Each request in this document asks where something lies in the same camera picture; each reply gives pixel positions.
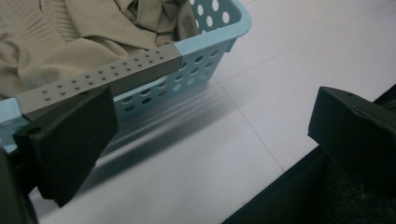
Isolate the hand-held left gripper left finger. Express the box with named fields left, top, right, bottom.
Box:
left=12, top=85, right=120, bottom=208

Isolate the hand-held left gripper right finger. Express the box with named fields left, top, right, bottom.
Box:
left=306, top=86, right=396, bottom=194

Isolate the beige cloth garment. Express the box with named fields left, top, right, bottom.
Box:
left=0, top=0, right=200, bottom=101

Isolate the light blue perforated plastic basket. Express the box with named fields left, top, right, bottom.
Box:
left=0, top=0, right=253, bottom=155

